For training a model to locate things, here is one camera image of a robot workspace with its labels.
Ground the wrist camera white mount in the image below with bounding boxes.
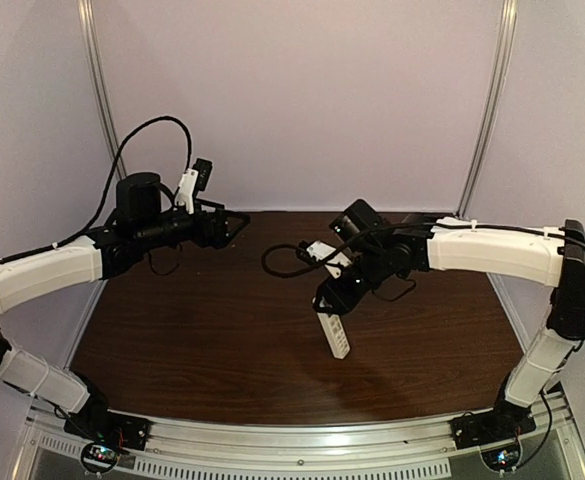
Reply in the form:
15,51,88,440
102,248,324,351
174,158,213,214
297,240,352,278

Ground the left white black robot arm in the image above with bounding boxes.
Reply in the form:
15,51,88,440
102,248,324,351
0,160,250,435

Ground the aluminium frame post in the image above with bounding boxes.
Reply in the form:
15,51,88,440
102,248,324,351
456,0,518,217
77,0,128,201

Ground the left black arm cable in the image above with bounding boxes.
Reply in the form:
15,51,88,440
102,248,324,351
0,116,194,271

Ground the left aluminium frame post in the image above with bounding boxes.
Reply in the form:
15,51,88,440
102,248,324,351
77,0,128,201

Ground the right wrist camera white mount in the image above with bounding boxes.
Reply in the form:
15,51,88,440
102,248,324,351
297,240,352,278

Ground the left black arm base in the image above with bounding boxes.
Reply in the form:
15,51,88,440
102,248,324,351
63,411,151,451

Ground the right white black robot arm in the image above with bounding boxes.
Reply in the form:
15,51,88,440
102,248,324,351
301,199,585,434

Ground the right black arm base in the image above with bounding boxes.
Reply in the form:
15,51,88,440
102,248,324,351
449,407,536,450

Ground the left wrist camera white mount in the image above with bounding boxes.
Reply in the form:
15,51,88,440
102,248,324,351
174,158,213,214

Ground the right aluminium frame post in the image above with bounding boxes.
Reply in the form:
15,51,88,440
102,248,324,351
456,0,518,217

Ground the front aluminium rail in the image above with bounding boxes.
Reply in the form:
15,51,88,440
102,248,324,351
7,391,585,479

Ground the white remote control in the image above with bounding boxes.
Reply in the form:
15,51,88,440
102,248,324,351
315,312,350,360

